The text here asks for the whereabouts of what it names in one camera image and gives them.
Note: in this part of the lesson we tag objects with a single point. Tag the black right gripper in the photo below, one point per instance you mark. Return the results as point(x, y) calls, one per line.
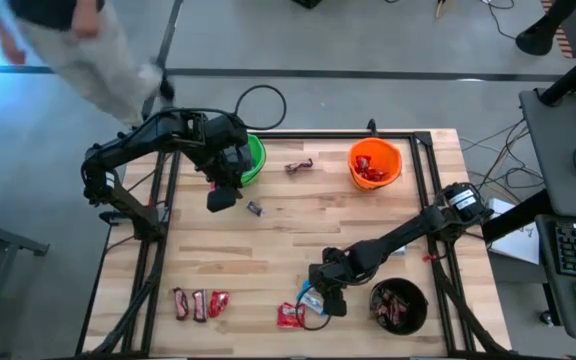
point(333, 272)

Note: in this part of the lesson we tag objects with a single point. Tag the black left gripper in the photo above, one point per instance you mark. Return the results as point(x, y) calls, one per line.
point(228, 162)

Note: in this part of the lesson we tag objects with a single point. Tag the white and blue candy bar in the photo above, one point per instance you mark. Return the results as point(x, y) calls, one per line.
point(312, 302)
point(400, 250)

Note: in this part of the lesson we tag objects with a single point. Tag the brown Snickers candy bar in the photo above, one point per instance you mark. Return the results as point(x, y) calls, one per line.
point(180, 304)
point(298, 166)
point(399, 310)
point(199, 306)
point(382, 305)

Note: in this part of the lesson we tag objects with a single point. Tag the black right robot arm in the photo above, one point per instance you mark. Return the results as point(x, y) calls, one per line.
point(408, 230)

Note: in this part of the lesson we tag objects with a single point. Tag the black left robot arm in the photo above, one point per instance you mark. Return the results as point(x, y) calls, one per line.
point(133, 142)

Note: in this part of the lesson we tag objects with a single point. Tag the small dark candy wrapper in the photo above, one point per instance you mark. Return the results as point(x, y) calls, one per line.
point(254, 208)

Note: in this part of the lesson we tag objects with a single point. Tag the green plastic bucket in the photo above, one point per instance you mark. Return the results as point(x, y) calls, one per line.
point(257, 160)

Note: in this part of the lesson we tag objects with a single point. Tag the black plastic bucket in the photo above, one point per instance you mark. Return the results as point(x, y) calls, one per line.
point(420, 300)

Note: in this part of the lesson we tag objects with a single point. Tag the orange jack-o'-lantern bucket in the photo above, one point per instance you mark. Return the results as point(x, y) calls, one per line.
point(390, 155)

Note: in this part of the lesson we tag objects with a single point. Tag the person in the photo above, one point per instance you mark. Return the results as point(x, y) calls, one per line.
point(98, 65)

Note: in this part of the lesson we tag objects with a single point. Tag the white paper sheet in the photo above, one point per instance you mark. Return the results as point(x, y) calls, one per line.
point(518, 245)

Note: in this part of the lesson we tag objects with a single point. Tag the black diagonal stand bar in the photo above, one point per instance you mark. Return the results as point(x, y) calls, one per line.
point(518, 216)

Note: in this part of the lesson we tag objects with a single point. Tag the person's hand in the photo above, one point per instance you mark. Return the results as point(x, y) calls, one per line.
point(85, 22)
point(13, 52)

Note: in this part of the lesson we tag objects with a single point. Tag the grey keyboard desk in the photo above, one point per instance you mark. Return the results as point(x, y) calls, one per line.
point(563, 310)

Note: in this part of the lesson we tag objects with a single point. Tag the grey side desk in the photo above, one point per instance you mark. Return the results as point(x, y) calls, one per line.
point(553, 150)

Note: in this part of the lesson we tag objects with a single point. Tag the black stand foot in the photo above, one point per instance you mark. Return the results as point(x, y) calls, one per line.
point(538, 37)

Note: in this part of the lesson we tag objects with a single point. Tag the black stand pole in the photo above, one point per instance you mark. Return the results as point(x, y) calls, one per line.
point(575, 75)

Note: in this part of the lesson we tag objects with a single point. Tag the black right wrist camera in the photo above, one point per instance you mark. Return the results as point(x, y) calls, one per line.
point(334, 302)

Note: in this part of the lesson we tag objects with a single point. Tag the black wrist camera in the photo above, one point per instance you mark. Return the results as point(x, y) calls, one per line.
point(334, 302)
point(222, 198)

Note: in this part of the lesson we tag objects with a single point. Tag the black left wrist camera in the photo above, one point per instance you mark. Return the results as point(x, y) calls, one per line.
point(222, 198)

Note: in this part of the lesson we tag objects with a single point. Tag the black aluminium table frame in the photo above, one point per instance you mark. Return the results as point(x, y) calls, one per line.
point(318, 135)

